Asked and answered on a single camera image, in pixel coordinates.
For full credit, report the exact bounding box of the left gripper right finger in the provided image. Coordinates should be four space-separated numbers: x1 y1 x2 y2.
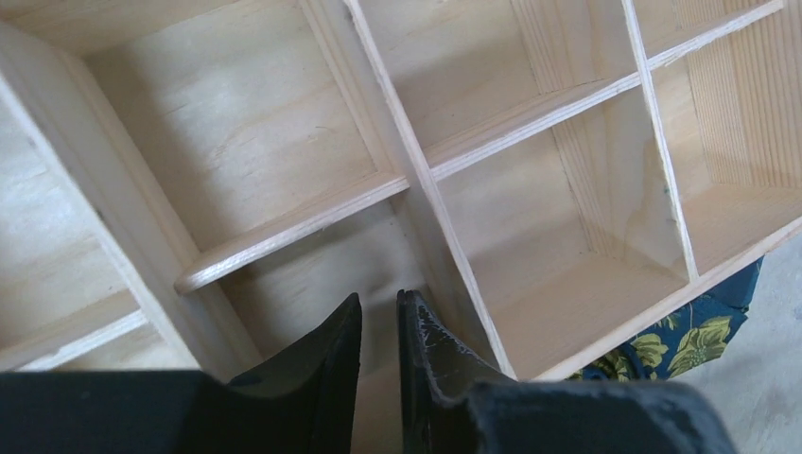
396 290 736 453

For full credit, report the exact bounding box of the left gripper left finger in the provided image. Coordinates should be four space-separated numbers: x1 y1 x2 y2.
1 294 362 453

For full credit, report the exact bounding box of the blue floral tie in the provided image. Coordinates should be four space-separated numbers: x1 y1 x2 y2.
569 258 763 382

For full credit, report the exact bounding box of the wooden compartment tray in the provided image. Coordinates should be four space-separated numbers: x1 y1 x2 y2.
1 1 801 453

